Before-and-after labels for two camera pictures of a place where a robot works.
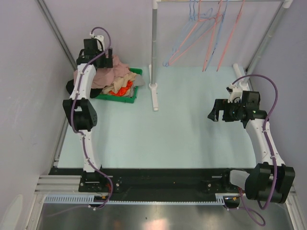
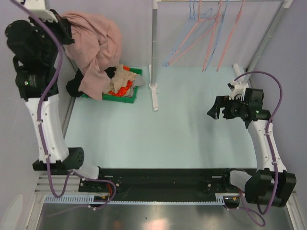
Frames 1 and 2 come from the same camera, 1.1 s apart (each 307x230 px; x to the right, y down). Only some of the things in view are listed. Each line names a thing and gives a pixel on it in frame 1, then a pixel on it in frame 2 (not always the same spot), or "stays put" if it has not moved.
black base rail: (107, 185) stays put
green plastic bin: (120, 99) stays put
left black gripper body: (105, 63) → (59, 28)
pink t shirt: (118, 68) → (96, 49)
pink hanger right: (231, 33) stays put
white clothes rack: (242, 80) stays put
